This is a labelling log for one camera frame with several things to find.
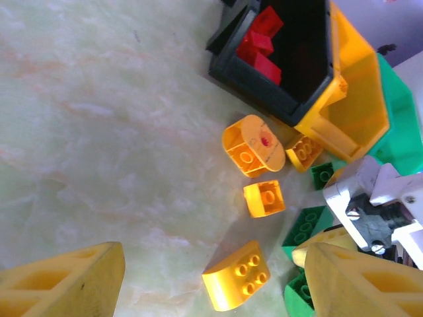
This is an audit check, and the yellow curved lego brick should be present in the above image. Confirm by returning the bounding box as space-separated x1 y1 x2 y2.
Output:
201 240 272 312

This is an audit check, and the yellow plastic bin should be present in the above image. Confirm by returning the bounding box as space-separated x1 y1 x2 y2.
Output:
293 0 393 162

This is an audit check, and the yellow rectangular lego brick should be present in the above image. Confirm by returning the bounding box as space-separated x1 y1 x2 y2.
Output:
285 133 324 174

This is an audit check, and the black plastic bin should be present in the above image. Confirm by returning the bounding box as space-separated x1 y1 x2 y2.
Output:
205 0 346 128

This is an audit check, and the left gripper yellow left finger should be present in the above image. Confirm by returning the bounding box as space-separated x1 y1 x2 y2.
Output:
0 242 126 317

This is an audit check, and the small yellow lego brick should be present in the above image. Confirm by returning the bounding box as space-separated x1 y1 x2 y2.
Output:
243 180 287 219

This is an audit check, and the yellow oval lego block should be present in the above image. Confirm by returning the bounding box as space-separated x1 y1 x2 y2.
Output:
221 114 287 179

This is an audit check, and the dark green lego brick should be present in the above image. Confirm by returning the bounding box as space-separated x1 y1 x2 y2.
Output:
309 161 344 192

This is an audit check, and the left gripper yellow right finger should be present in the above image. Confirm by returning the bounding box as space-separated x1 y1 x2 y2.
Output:
305 242 423 317

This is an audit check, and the red lego brick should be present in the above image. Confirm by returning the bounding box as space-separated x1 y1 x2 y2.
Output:
256 5 284 37
252 52 282 86
236 30 275 62

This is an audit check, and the long green lego brick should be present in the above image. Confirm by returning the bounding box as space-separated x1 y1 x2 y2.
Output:
281 205 334 262

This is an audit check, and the green plastic bin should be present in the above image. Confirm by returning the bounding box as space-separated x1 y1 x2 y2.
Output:
365 52 423 176

